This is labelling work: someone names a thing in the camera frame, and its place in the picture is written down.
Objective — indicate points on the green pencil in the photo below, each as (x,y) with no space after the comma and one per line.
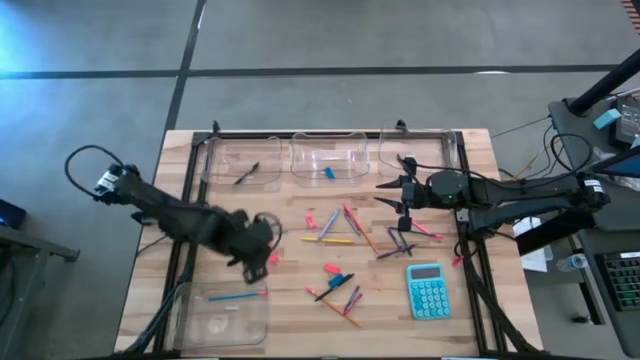
(422,233)

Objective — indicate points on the green crayon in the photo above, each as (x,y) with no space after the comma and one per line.
(405,243)

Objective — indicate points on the black monitor pole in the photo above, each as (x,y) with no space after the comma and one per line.
(605,82)

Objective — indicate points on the black mat orange stripes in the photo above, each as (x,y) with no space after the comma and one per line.
(634,10)

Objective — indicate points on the dark grey bench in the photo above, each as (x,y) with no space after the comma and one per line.
(30,245)

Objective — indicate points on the slim black pen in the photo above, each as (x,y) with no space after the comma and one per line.
(247,173)

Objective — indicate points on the thick black pen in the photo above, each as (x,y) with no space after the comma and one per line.
(322,295)

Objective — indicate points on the clear water bottle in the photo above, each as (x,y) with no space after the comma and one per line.
(572,262)

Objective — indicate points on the monitor with blue screen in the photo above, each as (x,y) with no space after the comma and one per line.
(625,165)

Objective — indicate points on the yellow pencil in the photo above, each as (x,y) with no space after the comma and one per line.
(327,240)

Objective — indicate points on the black keyboard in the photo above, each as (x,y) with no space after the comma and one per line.
(622,280)

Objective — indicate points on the small teal box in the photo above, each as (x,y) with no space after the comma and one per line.
(607,119)

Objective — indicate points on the light blue pen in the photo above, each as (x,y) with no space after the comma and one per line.
(328,225)

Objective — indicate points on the purple pen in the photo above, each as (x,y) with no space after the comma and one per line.
(397,251)

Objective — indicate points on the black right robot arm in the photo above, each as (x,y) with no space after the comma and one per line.
(525,192)

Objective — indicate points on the flat black device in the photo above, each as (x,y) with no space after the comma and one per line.
(630,125)

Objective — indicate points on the orange red eraser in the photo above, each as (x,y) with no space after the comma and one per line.
(274,258)
(332,269)

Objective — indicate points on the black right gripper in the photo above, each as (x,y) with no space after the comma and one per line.
(420,192)

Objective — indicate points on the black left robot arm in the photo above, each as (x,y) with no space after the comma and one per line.
(165,215)

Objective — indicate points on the small black floor object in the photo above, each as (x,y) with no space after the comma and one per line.
(580,318)

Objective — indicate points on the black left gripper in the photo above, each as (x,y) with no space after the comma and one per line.
(252,240)

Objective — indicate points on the teal calculator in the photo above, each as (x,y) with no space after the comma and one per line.
(428,295)

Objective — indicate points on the white paper sheet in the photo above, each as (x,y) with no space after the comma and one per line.
(535,260)

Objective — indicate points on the grey crayon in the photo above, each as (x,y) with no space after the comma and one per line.
(352,225)

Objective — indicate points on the small red clip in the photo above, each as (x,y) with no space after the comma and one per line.
(457,261)

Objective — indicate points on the purple crayon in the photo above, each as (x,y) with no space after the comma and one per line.
(394,238)

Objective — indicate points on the clear plastic bin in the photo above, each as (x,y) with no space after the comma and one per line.
(220,325)
(430,150)
(310,160)
(220,175)

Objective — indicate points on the dark grey side desk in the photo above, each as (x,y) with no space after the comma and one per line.
(615,215)

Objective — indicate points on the black box blue light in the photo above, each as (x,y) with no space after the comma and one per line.
(12,215)

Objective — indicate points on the blue marker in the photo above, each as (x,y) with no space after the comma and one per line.
(351,299)

